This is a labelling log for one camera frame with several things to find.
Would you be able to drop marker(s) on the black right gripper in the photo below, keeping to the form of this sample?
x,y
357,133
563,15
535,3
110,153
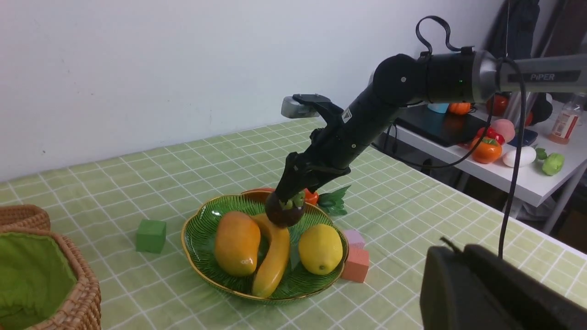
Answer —
x,y
329,155

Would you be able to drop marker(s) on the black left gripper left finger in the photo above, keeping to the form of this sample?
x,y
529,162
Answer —
x,y
454,297

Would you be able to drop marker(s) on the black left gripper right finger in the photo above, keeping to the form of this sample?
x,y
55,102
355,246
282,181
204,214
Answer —
x,y
532,304

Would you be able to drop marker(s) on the purple mangosteen with green leaves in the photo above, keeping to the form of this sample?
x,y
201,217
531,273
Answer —
x,y
287,215

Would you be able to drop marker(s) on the yellow lemon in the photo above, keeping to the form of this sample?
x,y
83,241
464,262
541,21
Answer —
x,y
320,249

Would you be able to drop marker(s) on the orange yellow mango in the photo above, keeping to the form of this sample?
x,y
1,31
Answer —
x,y
237,244

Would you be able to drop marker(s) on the yellow banana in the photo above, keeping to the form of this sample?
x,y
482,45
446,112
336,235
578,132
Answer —
x,y
273,267

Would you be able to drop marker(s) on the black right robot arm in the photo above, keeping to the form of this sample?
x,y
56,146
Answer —
x,y
402,81

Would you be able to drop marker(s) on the orange red carrot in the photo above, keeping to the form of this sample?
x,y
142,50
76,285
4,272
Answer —
x,y
310,197

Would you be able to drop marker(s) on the pink purple foam block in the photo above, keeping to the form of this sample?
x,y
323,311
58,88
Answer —
x,y
355,239

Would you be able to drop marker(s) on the salmon orange foam block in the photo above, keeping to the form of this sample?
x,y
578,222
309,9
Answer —
x,y
357,265

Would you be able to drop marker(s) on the green glass leaf plate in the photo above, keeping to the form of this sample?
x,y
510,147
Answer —
x,y
199,234

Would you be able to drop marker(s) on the white side table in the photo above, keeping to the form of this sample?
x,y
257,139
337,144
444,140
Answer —
x,y
533,187

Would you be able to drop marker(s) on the green toy vegetable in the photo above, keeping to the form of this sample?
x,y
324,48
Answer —
x,y
553,164

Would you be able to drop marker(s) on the orange toy pumpkin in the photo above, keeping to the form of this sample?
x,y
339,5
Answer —
x,y
485,150

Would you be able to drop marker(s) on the white toy egg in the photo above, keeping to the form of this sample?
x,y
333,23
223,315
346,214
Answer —
x,y
527,155

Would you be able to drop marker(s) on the black laptop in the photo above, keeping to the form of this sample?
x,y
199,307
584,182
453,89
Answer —
x,y
443,129

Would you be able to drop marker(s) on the green foam cube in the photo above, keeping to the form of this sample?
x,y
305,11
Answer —
x,y
150,236

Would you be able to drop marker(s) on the red toy pepper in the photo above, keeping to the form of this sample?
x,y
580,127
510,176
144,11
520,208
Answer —
x,y
491,134

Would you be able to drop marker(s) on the pink toy peach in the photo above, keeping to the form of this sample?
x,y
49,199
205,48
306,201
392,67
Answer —
x,y
505,128

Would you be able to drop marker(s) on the green checkered tablecloth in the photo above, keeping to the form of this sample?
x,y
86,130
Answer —
x,y
399,212

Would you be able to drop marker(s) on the clear plastic bottle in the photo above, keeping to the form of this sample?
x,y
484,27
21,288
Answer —
x,y
569,119

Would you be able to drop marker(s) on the woven wicker basket lid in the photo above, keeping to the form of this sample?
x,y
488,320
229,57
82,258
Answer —
x,y
25,215

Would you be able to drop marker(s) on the woven wicker basket green lining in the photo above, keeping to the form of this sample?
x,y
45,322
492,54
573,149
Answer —
x,y
46,283

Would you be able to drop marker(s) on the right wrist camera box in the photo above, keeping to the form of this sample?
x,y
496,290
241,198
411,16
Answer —
x,y
300,106

